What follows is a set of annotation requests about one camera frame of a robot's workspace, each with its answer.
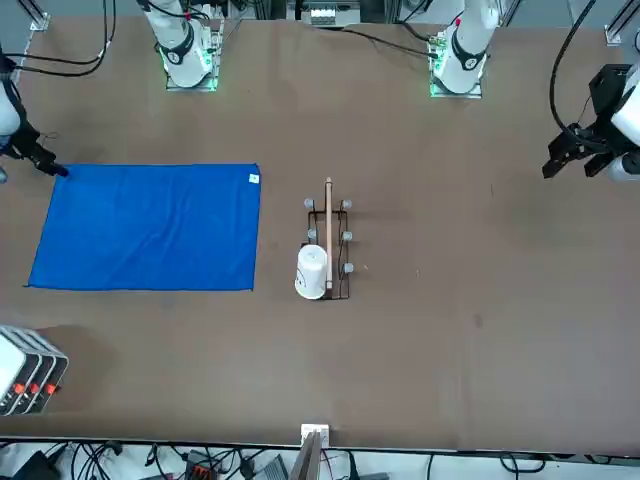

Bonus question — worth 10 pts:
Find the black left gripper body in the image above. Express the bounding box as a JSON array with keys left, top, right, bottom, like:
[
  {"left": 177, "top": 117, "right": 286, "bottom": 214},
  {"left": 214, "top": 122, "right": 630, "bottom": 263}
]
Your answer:
[{"left": 572, "top": 63, "right": 636, "bottom": 151}]

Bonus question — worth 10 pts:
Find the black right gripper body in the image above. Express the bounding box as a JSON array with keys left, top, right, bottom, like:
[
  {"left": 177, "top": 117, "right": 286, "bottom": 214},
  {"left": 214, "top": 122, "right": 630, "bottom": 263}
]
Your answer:
[{"left": 4, "top": 120, "right": 44, "bottom": 163}]

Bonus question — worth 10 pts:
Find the blue microfibre towel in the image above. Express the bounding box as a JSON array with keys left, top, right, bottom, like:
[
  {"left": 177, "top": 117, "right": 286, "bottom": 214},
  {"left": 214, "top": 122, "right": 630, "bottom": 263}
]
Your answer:
[{"left": 23, "top": 162, "right": 263, "bottom": 293}]

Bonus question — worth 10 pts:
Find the white power strip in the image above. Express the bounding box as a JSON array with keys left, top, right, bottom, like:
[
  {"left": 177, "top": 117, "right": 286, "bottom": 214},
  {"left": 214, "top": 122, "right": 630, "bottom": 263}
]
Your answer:
[{"left": 301, "top": 0, "right": 337, "bottom": 27}]

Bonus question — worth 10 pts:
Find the white paper cup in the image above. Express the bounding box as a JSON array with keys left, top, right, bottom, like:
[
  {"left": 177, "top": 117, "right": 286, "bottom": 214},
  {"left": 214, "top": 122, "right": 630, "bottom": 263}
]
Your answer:
[{"left": 293, "top": 243, "right": 331, "bottom": 301}]

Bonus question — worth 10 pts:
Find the black power adapter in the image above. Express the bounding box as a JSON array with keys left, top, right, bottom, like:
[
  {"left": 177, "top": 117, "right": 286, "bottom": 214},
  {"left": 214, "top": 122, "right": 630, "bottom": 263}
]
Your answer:
[{"left": 9, "top": 449, "right": 64, "bottom": 480}]

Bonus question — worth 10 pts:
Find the red and black device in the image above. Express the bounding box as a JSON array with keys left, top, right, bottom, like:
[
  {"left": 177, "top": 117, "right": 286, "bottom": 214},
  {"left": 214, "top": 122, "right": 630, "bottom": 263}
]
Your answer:
[{"left": 184, "top": 449, "right": 221, "bottom": 479}]

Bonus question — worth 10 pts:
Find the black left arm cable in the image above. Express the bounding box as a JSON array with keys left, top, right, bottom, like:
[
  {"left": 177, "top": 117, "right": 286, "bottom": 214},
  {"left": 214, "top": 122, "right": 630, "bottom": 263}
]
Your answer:
[{"left": 549, "top": 0, "right": 599, "bottom": 136}]

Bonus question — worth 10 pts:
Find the aluminium frame profile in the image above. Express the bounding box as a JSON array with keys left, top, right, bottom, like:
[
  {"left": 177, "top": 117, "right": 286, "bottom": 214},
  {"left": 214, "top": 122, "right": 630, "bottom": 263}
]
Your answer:
[
  {"left": 19, "top": 0, "right": 51, "bottom": 32},
  {"left": 603, "top": 0, "right": 640, "bottom": 47}
]

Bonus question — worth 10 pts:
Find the black cable across table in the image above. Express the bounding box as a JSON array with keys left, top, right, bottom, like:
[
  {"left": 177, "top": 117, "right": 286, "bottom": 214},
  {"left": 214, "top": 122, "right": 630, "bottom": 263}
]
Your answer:
[{"left": 342, "top": 25, "right": 437, "bottom": 57}]

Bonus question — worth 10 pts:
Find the black wire cup rack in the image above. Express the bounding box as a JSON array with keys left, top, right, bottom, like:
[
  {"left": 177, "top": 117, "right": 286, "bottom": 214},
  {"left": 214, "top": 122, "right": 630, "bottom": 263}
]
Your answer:
[{"left": 302, "top": 175, "right": 354, "bottom": 302}]

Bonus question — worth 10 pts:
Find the white edge bracket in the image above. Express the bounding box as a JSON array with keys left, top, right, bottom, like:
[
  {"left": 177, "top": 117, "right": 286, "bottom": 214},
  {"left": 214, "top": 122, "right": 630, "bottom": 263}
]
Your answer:
[{"left": 300, "top": 423, "right": 331, "bottom": 446}]

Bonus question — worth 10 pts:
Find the aluminium camera post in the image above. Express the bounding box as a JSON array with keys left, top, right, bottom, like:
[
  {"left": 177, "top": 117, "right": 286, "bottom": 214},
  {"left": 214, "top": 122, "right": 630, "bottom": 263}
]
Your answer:
[{"left": 288, "top": 430, "right": 324, "bottom": 480}]

